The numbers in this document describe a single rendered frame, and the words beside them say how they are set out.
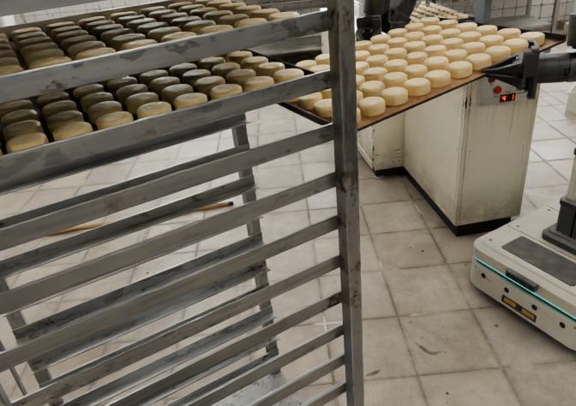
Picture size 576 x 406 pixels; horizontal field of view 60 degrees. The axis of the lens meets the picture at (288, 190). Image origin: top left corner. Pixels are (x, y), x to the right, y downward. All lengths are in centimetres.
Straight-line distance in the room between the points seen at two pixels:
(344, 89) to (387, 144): 219
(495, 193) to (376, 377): 109
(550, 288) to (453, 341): 40
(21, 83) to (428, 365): 165
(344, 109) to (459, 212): 175
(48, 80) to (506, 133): 204
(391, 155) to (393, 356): 140
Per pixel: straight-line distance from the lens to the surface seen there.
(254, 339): 96
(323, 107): 94
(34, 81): 66
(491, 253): 211
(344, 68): 78
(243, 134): 124
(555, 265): 208
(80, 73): 66
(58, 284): 76
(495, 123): 236
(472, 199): 249
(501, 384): 196
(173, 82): 86
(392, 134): 296
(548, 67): 109
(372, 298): 221
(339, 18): 76
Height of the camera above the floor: 146
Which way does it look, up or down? 29 degrees down
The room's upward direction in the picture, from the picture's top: 6 degrees counter-clockwise
